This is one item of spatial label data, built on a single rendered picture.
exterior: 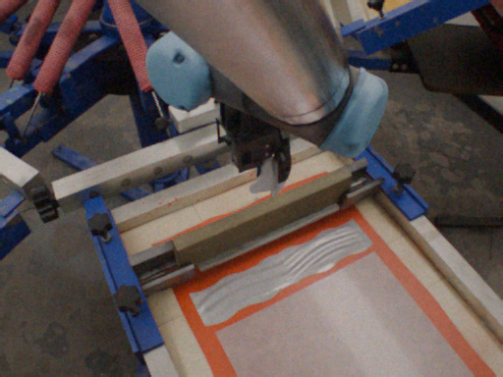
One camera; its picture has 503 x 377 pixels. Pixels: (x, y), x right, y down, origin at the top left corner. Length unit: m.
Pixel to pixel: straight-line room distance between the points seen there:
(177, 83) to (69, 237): 1.80
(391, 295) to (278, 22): 0.67
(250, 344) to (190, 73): 0.49
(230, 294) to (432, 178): 1.80
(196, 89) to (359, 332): 0.53
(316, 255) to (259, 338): 0.19
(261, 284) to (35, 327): 1.36
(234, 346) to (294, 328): 0.11
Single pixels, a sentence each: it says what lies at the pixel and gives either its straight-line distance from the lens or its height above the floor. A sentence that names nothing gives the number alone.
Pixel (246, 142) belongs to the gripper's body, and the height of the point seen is 1.26.
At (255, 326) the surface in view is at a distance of 0.75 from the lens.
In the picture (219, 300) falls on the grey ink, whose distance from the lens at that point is 0.77.
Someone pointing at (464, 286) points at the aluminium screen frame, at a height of 0.98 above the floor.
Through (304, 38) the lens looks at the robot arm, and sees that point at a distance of 0.22.
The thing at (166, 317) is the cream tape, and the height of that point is 0.95.
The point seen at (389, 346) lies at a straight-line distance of 0.77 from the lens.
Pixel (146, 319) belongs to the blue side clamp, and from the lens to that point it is 0.73.
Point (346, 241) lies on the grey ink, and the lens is 0.85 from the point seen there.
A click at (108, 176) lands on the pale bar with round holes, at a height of 1.04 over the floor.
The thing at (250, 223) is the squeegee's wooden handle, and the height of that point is 1.05.
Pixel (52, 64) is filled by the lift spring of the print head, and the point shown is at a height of 1.10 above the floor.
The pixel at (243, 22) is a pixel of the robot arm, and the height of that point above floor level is 1.57.
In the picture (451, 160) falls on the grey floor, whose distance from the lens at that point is 2.57.
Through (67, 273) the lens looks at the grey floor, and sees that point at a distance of 2.05.
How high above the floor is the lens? 1.65
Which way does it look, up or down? 49 degrees down
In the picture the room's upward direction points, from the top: straight up
